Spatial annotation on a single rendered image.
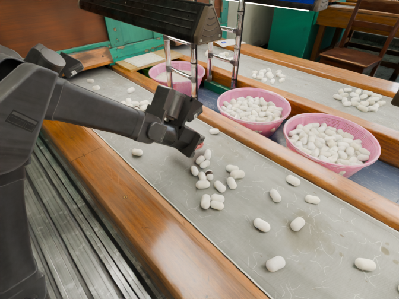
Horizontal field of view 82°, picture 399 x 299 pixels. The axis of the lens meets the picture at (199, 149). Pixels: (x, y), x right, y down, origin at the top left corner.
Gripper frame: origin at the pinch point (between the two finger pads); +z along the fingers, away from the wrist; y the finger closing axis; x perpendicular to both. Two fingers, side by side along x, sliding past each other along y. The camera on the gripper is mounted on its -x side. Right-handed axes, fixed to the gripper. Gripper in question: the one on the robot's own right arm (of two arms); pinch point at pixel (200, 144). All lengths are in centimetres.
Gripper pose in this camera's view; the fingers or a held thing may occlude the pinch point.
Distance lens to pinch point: 68.3
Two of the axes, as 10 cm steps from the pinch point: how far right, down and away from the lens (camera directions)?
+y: -7.0, -4.6, 5.5
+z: 5.5, 1.6, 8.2
